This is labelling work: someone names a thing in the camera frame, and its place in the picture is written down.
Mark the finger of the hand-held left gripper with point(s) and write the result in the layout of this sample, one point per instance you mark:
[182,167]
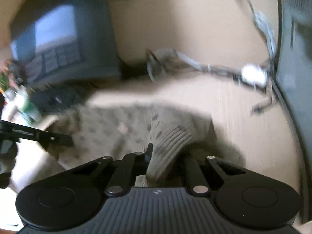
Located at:
[58,139]

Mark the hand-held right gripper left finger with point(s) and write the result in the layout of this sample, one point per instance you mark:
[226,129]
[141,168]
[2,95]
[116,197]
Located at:
[136,160]

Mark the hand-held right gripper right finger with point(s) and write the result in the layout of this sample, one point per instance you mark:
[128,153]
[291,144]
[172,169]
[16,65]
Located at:
[191,168]

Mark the olive polka dot garment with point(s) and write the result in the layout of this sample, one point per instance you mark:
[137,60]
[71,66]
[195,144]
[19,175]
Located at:
[102,126]

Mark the glass jar with green lid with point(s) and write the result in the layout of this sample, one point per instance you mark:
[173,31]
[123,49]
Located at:
[29,111]

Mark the black keyboard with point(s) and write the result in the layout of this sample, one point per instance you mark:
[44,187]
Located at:
[58,97]

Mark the potted plant in white pot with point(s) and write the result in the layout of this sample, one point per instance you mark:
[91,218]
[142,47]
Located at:
[4,78]

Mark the black computer monitor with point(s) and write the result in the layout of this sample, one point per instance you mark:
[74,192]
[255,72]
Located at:
[92,41]

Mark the crumpled white tissue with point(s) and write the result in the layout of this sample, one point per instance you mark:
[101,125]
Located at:
[253,75]

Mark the white computer case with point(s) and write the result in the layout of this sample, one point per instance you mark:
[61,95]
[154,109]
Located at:
[295,78]

